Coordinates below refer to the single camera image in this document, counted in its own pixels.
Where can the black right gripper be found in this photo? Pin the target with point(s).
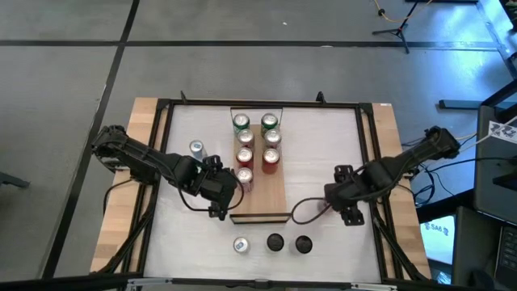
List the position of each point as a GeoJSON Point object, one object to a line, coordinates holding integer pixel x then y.
{"type": "Point", "coordinates": [351, 192]}

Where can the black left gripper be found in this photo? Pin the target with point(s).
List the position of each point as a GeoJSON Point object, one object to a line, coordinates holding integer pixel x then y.
{"type": "Point", "coordinates": [210, 186]}

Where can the red Coke Zero can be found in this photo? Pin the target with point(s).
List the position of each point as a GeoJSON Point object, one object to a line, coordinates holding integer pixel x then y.
{"type": "Point", "coordinates": [271, 155]}
{"type": "Point", "coordinates": [244, 154]}

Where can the silver Diet Coke can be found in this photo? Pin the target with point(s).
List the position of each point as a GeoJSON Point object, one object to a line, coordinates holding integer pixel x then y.
{"type": "Point", "coordinates": [273, 136]}
{"type": "Point", "coordinates": [245, 136]}

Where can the blue silver Red Bull can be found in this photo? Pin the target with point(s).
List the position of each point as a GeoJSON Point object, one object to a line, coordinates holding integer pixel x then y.
{"type": "Point", "coordinates": [241, 245]}
{"type": "Point", "coordinates": [196, 146]}

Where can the green Sprite can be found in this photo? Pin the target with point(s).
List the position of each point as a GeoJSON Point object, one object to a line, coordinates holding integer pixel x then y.
{"type": "Point", "coordinates": [269, 120]}
{"type": "Point", "coordinates": [241, 120]}

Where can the black can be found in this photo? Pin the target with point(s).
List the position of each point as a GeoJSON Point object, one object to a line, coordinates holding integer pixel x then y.
{"type": "Point", "coordinates": [275, 242]}

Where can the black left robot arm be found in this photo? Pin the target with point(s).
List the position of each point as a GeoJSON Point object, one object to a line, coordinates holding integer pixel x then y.
{"type": "Point", "coordinates": [137, 153]}

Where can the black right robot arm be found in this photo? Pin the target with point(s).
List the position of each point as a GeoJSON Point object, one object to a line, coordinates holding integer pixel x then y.
{"type": "Point", "coordinates": [408, 155]}

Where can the wooden tray board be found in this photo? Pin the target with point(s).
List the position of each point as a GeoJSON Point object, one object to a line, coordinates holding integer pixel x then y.
{"type": "Point", "coordinates": [260, 198]}

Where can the white SA6 sign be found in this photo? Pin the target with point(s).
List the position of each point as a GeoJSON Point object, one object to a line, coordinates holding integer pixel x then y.
{"type": "Point", "coordinates": [438, 246]}

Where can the dark grey desk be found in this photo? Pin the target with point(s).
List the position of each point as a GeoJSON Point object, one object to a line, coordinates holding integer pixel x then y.
{"type": "Point", "coordinates": [472, 242]}

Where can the black stand base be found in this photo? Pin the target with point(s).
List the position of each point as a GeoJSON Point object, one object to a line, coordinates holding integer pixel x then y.
{"type": "Point", "coordinates": [460, 104]}

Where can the dark grey equipment cabinet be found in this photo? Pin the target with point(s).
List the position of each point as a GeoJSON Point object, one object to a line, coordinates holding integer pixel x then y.
{"type": "Point", "coordinates": [494, 182]}

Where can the black tripod stand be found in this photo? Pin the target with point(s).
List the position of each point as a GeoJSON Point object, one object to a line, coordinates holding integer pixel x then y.
{"type": "Point", "coordinates": [398, 30]}

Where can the white fiducial tag sheet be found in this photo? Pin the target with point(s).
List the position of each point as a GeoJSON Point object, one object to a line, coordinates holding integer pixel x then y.
{"type": "Point", "coordinates": [503, 131]}

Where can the black keyboard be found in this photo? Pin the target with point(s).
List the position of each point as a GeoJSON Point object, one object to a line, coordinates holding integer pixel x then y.
{"type": "Point", "coordinates": [508, 258]}

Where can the dark stand leg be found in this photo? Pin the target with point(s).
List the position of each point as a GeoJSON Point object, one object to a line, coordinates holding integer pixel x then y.
{"type": "Point", "coordinates": [14, 180]}

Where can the grey metal truss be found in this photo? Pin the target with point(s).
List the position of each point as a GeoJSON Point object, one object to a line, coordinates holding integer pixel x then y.
{"type": "Point", "coordinates": [486, 18]}

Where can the black aluminium table frame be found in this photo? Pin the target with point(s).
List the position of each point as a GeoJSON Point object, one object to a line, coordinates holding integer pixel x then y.
{"type": "Point", "coordinates": [202, 101]}

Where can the silver camera mount bar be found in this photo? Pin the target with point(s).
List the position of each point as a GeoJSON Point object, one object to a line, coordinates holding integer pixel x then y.
{"type": "Point", "coordinates": [153, 283]}

